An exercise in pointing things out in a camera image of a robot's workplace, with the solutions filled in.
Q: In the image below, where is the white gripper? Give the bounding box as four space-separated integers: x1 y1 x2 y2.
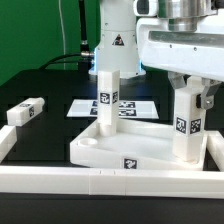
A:
133 0 224 110

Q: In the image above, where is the white desk top tray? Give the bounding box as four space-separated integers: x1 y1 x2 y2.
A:
70 119 207 171

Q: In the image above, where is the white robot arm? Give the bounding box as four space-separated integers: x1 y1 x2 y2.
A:
90 0 224 109

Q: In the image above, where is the white right fence wall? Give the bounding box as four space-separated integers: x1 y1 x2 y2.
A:
207 131 224 172

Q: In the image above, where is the white fence wall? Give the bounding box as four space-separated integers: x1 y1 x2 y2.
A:
207 131 224 172
0 166 224 199
0 125 17 163

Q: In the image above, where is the white marker base plate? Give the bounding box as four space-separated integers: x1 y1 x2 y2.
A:
67 99 159 119

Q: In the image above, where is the white front fence wall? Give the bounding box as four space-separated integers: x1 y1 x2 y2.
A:
0 166 224 199

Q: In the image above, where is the black cable with connector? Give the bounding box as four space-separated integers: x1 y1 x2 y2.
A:
39 50 96 71

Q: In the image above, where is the black vertical cable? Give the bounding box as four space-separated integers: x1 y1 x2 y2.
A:
78 0 90 53

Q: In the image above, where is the white thin cable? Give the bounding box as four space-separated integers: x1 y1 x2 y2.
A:
58 0 67 71

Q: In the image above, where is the white left fence wall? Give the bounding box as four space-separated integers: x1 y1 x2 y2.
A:
0 125 17 163

